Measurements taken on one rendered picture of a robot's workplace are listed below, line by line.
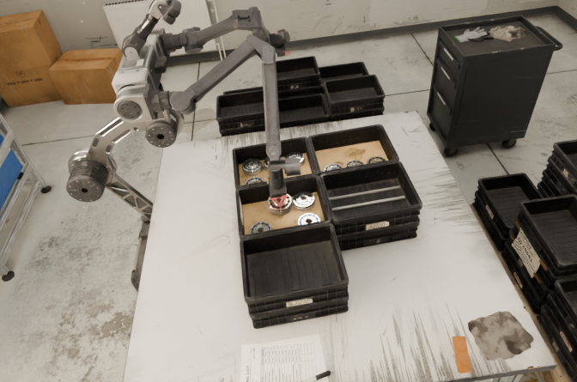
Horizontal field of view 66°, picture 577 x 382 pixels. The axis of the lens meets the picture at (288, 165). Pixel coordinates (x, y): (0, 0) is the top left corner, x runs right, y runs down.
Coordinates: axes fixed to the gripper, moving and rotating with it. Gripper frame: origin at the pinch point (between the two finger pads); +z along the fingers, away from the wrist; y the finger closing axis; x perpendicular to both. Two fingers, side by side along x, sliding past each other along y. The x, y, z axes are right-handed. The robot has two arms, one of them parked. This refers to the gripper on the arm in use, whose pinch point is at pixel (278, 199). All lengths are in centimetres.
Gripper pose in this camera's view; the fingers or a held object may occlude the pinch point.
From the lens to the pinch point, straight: 184.7
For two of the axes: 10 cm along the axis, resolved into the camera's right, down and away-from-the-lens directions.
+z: 0.6, 7.1, 7.0
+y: -1.3, -6.9, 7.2
